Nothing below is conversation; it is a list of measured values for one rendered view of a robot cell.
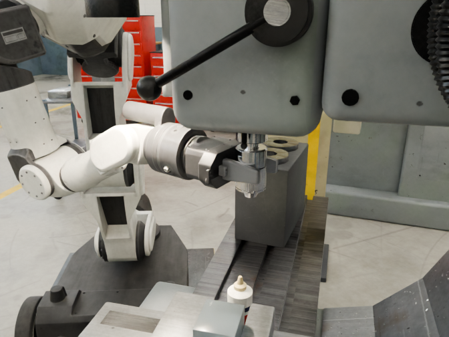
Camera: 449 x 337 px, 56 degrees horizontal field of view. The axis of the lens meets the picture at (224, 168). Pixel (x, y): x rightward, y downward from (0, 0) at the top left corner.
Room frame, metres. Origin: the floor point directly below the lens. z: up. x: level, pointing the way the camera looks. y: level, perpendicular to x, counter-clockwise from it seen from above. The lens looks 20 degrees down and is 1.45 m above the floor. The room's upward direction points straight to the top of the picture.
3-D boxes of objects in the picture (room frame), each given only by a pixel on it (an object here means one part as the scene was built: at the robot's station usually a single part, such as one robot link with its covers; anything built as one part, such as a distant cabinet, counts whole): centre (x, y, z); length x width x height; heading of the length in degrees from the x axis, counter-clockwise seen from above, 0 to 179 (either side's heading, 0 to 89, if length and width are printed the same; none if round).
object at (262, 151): (0.59, -0.04, 1.26); 0.05 x 0.05 x 0.01
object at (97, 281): (1.36, 0.37, 0.59); 0.64 x 0.52 x 0.33; 4
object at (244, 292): (0.56, -0.02, 1.01); 0.04 x 0.04 x 0.11
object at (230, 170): (0.57, -0.02, 1.24); 0.06 x 0.02 x 0.03; 56
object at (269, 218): (0.95, -0.12, 1.06); 0.22 x 0.12 x 0.20; 158
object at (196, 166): (0.65, 0.04, 1.23); 0.13 x 0.12 x 0.10; 146
